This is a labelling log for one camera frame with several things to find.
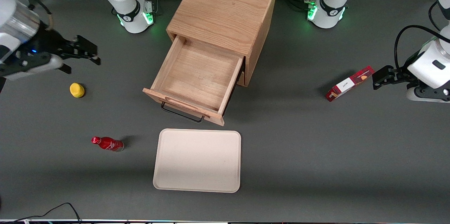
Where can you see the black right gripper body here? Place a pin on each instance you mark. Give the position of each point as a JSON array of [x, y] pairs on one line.
[[52, 42]]

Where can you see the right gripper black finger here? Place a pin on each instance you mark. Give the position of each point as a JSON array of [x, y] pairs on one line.
[[86, 49], [65, 69]]

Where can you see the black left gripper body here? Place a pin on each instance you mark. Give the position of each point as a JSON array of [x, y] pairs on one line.
[[401, 74]]

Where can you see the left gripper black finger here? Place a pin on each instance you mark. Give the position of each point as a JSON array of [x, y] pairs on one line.
[[386, 74]]

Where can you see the wooden drawer with tray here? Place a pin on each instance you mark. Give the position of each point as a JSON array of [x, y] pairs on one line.
[[200, 72]]

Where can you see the wooden drawer cabinet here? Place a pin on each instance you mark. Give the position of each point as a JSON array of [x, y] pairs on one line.
[[221, 6]]

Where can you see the yellow lemon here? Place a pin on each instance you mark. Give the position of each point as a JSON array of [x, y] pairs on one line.
[[77, 90]]

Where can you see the red plaid cookie box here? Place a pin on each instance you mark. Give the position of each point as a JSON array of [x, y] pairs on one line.
[[348, 85]]

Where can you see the red soda bottle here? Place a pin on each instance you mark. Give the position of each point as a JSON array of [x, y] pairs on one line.
[[109, 144]]

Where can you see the beige plastic tray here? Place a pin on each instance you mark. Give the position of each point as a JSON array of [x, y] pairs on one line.
[[197, 160]]

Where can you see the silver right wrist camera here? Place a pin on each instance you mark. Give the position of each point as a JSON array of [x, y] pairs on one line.
[[35, 67]]

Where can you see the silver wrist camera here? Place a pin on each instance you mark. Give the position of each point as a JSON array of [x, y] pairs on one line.
[[427, 98], [35, 67]]

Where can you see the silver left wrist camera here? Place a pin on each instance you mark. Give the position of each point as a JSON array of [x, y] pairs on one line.
[[427, 98]]

